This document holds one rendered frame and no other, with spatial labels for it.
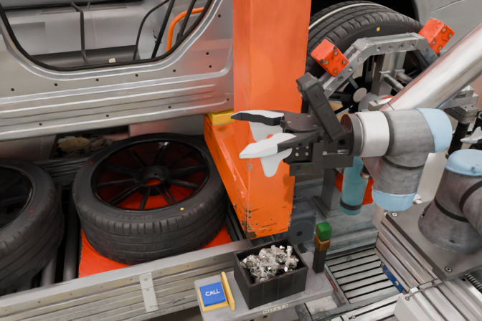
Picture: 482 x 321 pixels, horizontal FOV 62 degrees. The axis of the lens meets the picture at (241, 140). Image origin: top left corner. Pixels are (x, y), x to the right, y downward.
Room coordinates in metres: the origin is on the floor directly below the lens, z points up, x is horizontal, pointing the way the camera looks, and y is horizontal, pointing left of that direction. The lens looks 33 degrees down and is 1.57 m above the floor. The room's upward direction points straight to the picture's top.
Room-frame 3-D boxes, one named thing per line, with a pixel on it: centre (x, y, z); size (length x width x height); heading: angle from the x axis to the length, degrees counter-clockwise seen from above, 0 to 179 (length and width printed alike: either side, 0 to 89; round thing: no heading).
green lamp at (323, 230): (0.90, -0.26, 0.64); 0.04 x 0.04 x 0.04; 17
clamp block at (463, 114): (1.17, -0.73, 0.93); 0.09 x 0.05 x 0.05; 17
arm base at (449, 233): (0.73, -0.53, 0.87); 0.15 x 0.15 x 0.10
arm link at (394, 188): (0.59, -0.28, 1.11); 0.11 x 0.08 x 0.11; 6
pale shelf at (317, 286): (0.84, -0.07, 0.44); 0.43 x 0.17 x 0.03; 107
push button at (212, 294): (0.79, 0.09, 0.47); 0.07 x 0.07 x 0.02; 17
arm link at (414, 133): (0.57, -0.29, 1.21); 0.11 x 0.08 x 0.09; 96
